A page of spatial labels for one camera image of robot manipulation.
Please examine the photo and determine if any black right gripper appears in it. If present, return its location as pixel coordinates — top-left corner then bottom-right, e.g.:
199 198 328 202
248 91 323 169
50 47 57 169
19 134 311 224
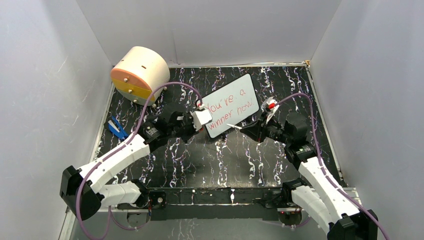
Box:
240 111 292 145

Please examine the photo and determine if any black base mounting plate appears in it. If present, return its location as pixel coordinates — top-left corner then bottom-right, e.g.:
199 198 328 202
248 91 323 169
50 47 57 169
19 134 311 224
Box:
149 187 287 221

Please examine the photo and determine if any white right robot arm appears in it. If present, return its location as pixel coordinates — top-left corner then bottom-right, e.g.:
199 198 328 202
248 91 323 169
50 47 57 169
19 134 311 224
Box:
240 112 378 240

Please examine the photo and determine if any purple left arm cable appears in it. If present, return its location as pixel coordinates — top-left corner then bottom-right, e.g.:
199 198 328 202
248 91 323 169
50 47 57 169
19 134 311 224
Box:
75 81 204 240

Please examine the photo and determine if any white marker red cap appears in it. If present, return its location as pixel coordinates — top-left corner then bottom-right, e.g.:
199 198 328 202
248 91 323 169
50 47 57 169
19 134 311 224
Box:
226 123 243 130

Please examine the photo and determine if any white board black frame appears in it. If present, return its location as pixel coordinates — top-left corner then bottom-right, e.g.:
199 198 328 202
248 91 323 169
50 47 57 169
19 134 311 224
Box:
202 73 260 138

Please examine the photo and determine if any cream cylindrical drawer box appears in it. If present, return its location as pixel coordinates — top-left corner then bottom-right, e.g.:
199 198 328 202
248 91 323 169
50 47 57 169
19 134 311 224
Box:
110 46 170 105

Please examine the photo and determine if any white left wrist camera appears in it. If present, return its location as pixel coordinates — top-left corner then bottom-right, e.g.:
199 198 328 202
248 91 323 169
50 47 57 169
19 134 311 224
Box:
190 103 213 132

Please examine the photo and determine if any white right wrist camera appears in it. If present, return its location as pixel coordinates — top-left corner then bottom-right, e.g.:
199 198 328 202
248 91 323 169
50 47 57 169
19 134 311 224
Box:
261 97 280 124

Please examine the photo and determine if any aluminium frame rail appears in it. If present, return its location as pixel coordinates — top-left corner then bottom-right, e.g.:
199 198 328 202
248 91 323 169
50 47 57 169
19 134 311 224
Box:
66 188 114 214

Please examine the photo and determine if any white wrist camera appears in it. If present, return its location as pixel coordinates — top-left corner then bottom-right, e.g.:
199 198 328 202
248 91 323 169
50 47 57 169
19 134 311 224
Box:
261 97 280 124
190 103 213 132

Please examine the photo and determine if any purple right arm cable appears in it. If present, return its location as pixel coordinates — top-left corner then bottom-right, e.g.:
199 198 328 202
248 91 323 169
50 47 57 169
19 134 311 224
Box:
273 92 392 240

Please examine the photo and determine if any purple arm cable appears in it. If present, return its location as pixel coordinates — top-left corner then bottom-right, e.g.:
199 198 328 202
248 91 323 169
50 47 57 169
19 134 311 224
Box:
75 81 204 240
273 92 392 240

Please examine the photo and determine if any blue white eraser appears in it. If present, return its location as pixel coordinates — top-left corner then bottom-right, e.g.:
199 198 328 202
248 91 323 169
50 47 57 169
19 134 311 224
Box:
107 116 129 141

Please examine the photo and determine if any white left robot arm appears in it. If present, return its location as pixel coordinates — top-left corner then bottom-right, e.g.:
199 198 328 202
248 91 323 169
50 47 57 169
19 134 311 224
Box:
59 104 212 221

